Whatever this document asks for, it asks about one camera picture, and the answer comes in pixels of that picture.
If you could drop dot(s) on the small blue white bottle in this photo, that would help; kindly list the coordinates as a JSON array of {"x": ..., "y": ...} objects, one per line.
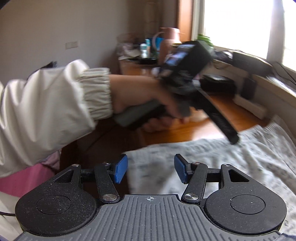
[{"x": 144, "y": 50}]

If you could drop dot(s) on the person's left hand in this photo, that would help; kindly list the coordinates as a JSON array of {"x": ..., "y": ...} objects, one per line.
[{"x": 131, "y": 90}]

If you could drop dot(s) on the green lid shaker bottle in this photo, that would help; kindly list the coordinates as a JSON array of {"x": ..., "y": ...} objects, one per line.
[{"x": 205, "y": 40}]

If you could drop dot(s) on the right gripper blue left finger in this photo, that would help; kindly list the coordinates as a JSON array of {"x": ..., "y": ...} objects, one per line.
[{"x": 119, "y": 169}]

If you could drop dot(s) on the pink garment on lap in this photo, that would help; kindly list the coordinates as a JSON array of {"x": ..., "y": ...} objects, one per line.
[{"x": 20, "y": 183}]

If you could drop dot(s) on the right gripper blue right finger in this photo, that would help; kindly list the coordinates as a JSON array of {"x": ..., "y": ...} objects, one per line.
[{"x": 183, "y": 168}]

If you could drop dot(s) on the white patterned pajama garment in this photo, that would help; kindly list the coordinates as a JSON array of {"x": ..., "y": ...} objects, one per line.
[{"x": 266, "y": 154}]

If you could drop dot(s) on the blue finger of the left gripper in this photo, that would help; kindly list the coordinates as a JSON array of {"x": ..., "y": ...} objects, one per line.
[{"x": 217, "y": 117}]

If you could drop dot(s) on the black power adapter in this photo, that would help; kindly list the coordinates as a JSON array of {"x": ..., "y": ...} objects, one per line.
[{"x": 248, "y": 89}]

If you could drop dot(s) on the white power strip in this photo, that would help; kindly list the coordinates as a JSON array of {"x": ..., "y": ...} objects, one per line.
[{"x": 256, "y": 109}]

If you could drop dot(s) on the black box on sill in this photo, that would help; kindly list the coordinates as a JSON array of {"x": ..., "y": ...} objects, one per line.
[{"x": 251, "y": 64}]

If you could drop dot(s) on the white pink thermos cup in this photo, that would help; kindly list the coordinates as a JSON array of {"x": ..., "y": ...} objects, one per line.
[{"x": 171, "y": 36}]

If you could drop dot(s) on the black quilted case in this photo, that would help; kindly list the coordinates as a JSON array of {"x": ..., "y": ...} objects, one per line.
[{"x": 217, "y": 84}]

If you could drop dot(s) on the left forearm beige sleeve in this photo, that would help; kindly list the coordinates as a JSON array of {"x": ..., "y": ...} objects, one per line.
[{"x": 48, "y": 111}]

